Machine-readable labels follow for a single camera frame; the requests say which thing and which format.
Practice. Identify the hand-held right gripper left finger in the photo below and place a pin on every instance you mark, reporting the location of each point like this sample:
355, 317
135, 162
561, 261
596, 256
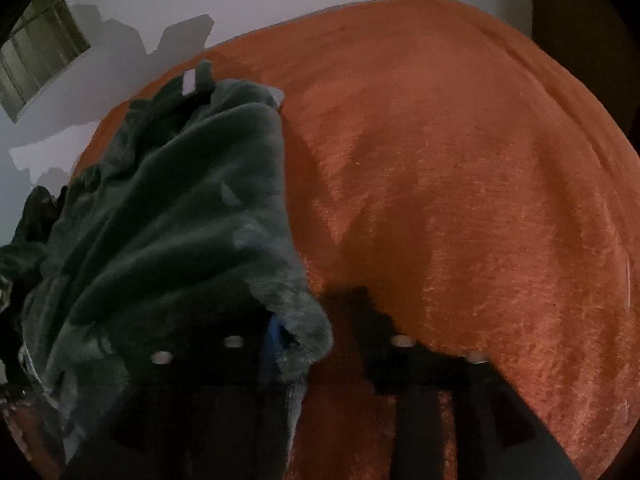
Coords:
272, 355

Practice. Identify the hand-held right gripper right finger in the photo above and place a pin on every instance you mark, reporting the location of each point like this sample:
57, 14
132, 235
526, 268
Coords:
370, 340

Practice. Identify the green fleece pajama shirt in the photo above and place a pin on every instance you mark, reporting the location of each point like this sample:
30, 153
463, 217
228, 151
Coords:
175, 235

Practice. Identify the orange blanket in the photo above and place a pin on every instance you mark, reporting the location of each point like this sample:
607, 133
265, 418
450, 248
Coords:
450, 185

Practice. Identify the black knit garment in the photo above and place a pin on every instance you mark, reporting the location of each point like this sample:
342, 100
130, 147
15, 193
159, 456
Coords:
37, 215

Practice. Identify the wall vent window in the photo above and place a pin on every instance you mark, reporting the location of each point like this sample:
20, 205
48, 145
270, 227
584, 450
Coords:
45, 55

